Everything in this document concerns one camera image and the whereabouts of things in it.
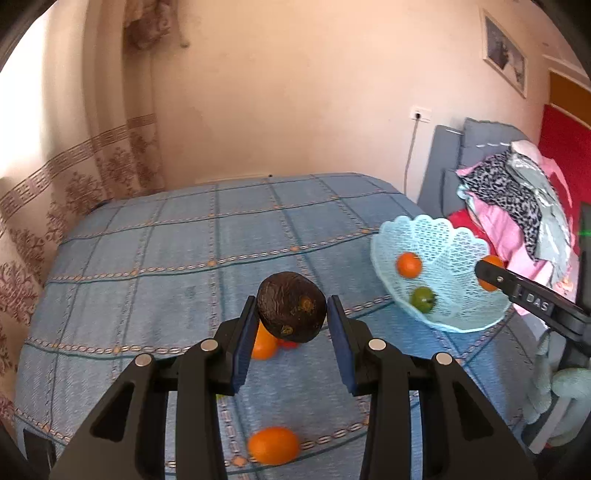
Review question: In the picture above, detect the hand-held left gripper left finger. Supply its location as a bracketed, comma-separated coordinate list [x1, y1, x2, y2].
[48, 295, 262, 480]

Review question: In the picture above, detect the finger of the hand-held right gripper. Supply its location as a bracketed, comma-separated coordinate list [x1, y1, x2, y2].
[475, 259, 578, 326]

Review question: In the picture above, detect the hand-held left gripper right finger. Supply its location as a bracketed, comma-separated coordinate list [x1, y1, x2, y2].
[325, 294, 539, 480]

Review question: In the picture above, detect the small round orange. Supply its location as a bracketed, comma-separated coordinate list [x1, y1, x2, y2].
[250, 320, 279, 361]
[478, 255, 507, 292]
[396, 252, 423, 279]

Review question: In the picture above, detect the dark brown avocado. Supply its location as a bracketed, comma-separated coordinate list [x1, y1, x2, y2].
[257, 272, 328, 343]

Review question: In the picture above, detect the large oblong orange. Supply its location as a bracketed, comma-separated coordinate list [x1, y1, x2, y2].
[248, 427, 301, 465]

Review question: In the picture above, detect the light blue plastic basket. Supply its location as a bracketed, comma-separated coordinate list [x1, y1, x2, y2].
[370, 215, 513, 333]

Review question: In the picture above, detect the pink cloth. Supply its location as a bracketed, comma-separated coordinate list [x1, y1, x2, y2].
[457, 141, 573, 315]

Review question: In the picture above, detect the silver grey cloth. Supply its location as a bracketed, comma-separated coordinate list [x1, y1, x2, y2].
[505, 152, 573, 282]

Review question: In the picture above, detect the green citrus fruit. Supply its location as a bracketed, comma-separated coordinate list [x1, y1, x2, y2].
[410, 287, 435, 311]

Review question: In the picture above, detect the red cloth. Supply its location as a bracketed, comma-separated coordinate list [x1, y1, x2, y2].
[450, 209, 490, 241]

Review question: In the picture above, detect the blue plaid blanket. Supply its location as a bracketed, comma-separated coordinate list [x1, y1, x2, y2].
[14, 173, 546, 480]

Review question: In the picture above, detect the grey-blue pillow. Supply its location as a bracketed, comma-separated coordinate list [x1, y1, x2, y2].
[417, 124, 465, 219]
[461, 117, 532, 160]

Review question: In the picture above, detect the beige patterned curtain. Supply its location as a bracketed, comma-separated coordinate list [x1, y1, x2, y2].
[0, 0, 190, 425]

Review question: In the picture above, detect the red wall panel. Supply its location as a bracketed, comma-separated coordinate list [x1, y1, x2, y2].
[538, 104, 591, 217]

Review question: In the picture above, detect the power cable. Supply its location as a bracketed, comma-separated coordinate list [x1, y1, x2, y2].
[403, 115, 422, 197]

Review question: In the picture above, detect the orange wall panel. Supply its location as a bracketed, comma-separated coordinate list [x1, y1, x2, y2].
[549, 71, 591, 125]

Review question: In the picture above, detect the framed wall picture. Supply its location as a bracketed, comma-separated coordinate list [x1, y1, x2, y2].
[480, 8, 528, 99]

